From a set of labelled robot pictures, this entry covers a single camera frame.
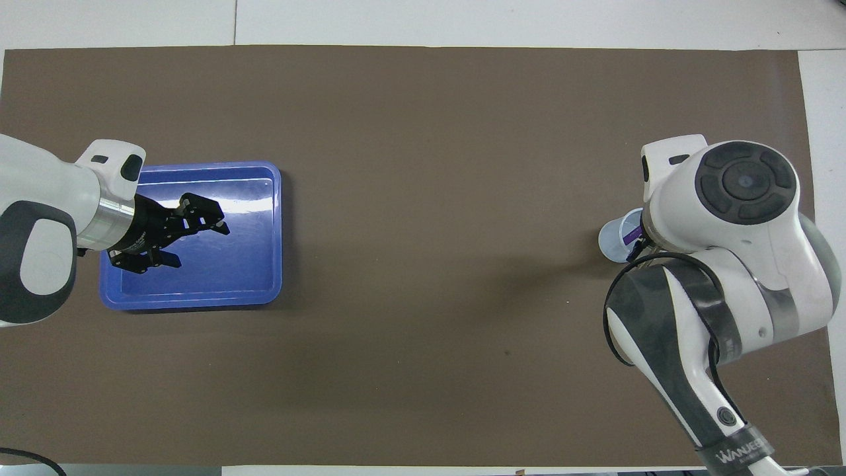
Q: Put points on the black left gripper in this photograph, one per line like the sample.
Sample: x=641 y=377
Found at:
x=145 y=225

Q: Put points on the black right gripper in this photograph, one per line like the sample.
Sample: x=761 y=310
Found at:
x=640 y=250

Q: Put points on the purple marker pen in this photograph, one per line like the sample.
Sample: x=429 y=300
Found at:
x=632 y=233

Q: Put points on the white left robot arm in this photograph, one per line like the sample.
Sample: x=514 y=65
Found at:
x=39 y=198

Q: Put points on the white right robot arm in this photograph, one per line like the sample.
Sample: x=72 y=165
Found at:
x=727 y=198

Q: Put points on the clear plastic cup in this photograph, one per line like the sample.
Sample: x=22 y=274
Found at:
x=615 y=241

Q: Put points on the blue plastic tray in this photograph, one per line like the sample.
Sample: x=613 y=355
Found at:
x=225 y=277

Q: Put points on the brown table mat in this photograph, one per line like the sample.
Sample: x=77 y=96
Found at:
x=423 y=132

